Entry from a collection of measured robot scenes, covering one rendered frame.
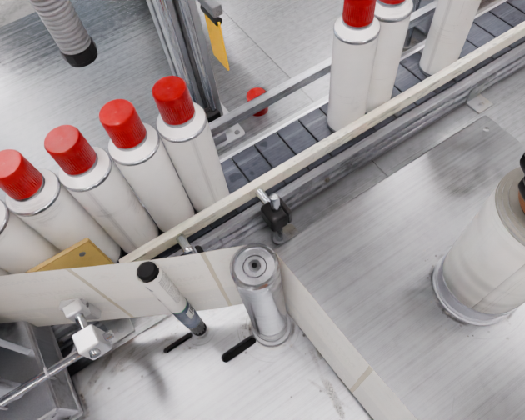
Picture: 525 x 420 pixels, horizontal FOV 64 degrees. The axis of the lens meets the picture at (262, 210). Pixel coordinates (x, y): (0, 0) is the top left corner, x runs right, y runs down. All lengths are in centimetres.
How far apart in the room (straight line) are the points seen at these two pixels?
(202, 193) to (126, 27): 52
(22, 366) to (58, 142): 23
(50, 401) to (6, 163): 22
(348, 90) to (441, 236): 21
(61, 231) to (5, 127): 43
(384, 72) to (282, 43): 29
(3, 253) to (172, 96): 22
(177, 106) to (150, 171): 8
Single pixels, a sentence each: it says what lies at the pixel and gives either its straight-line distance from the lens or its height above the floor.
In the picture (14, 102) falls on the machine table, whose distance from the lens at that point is 90.
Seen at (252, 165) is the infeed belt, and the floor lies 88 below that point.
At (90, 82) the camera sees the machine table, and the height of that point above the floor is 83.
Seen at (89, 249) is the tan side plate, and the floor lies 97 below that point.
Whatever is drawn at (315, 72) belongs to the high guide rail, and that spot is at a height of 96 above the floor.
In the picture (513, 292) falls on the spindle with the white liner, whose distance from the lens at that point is 44.
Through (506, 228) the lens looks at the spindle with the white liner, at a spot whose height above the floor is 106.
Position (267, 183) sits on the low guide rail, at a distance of 54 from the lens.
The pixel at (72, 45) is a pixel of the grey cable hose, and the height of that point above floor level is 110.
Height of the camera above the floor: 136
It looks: 61 degrees down
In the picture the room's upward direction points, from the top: 10 degrees counter-clockwise
